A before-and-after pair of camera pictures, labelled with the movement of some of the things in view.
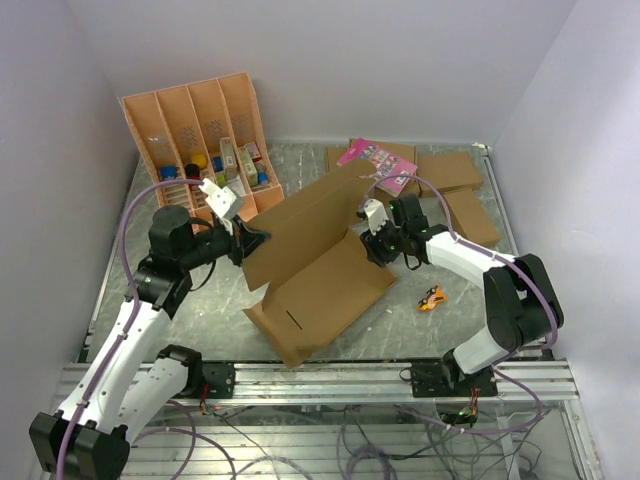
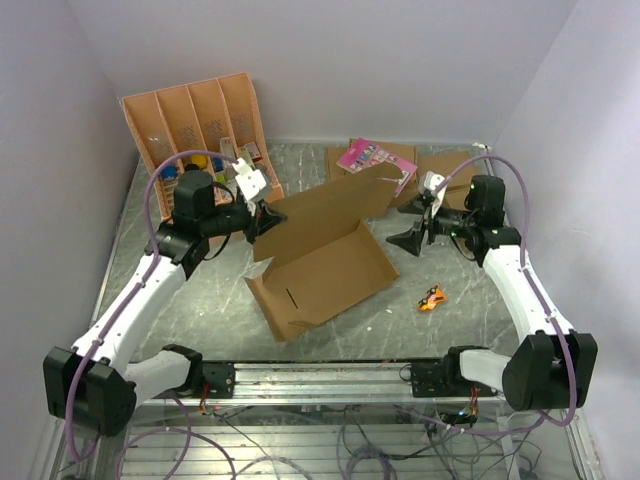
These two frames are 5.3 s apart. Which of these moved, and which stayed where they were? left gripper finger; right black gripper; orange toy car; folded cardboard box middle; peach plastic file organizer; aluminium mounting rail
Moved: left gripper finger; right black gripper
Stayed: orange toy car; aluminium mounting rail; peach plastic file organizer; folded cardboard box middle
